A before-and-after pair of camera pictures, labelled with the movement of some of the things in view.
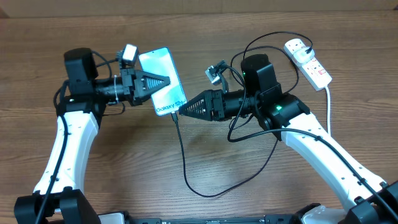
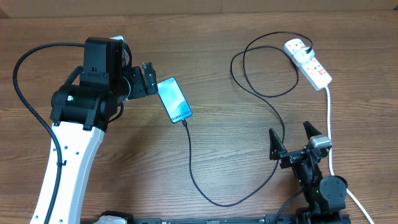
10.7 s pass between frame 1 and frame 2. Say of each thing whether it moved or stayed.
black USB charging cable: moved
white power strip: stayed
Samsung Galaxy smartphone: moved
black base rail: stayed
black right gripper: moved
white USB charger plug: stayed
